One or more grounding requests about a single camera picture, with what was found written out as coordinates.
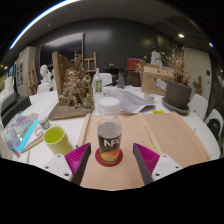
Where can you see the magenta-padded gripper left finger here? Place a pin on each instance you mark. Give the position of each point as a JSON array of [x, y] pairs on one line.
[[76, 160]]

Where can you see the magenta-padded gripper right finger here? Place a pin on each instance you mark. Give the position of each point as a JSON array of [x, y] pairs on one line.
[[148, 160]]

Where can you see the clear drink bottle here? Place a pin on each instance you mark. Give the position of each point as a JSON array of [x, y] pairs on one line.
[[109, 133]]

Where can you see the flat round red coaster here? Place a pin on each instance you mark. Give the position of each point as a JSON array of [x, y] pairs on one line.
[[100, 161]]

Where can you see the lime green mug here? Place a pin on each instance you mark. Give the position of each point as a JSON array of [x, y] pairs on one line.
[[56, 141]]

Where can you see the beige canvas sheet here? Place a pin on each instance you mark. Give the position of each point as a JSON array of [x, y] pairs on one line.
[[166, 136]]

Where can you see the wooden paintbrush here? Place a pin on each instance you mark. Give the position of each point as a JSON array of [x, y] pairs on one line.
[[33, 143]]

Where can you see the small yellow tag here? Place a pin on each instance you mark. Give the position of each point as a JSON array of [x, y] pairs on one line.
[[158, 111]]

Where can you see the small white-lidded jar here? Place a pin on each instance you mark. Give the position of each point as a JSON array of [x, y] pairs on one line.
[[43, 121]]

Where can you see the dark grey plant saucer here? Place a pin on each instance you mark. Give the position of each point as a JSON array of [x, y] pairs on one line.
[[175, 112]]

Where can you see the grey newspaper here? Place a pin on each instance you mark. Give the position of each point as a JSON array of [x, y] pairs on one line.
[[133, 101]]

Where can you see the small grey cup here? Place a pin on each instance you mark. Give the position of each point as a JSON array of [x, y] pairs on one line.
[[149, 97]]

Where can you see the colourful picture book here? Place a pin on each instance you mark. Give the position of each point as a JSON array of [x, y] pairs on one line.
[[20, 131]]

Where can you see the golden sculpture on wooden base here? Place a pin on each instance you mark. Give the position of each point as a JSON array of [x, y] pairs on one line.
[[71, 90]]

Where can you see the dried plant in dark pot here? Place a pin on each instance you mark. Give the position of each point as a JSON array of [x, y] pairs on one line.
[[178, 93]]

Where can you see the black backpack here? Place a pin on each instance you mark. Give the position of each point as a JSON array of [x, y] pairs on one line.
[[215, 128]]

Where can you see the brown cardboard box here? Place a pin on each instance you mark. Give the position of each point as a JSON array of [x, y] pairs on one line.
[[151, 81]]

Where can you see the white spray bottle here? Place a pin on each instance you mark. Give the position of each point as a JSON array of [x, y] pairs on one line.
[[98, 81]]

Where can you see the black box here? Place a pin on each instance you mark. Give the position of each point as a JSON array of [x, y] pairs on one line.
[[11, 106]]

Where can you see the grey glass flask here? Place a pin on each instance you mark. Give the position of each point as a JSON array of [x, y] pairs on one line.
[[120, 81]]

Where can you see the wooden figure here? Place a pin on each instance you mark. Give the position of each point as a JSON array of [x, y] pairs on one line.
[[198, 85]]

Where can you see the white plaster bust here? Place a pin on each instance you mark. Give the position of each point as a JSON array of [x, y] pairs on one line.
[[45, 75]]

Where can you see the wooden easel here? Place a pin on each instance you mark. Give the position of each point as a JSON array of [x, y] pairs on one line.
[[88, 63], [33, 75]]

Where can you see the red box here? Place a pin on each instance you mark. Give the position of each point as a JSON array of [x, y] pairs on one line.
[[133, 63]]

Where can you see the white paper bag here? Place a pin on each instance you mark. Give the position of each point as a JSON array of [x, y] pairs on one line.
[[155, 58]]

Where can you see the white cabinet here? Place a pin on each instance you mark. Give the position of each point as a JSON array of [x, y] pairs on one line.
[[23, 70]]

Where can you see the long white ceiling light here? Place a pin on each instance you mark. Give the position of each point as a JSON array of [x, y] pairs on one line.
[[36, 20]]

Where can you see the black wall screen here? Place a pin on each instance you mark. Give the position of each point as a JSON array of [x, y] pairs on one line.
[[63, 46]]

